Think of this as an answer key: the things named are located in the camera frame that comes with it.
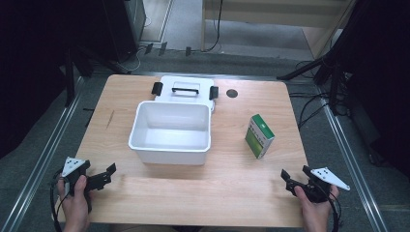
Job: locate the light wooden furniture frame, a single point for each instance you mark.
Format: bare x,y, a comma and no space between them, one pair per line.
203,29

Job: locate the person's left hand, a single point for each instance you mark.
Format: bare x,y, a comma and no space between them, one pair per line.
75,208

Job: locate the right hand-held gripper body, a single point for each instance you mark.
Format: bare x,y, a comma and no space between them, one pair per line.
322,188

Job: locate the white plastic storage box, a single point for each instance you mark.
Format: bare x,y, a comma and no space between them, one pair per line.
170,132

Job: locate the black tripod stand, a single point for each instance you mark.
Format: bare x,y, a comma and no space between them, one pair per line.
303,69

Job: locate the person's right hand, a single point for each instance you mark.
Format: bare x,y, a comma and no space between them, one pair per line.
316,214

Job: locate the black metal stand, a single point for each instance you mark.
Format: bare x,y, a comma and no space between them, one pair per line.
68,83

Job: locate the round dark table grommet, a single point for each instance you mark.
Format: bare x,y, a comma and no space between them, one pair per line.
231,93

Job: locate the metal floor rail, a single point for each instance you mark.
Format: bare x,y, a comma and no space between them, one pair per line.
351,167
38,164

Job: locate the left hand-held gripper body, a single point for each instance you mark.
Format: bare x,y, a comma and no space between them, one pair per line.
73,167

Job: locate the small black floor bracket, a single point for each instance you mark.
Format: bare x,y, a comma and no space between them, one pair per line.
148,48
188,51
162,48

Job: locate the green and white carton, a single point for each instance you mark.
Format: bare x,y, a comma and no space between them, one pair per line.
259,137

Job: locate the dark curtain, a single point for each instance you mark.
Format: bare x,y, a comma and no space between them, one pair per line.
32,64
383,80

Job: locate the black cabinet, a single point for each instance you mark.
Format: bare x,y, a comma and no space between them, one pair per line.
121,29

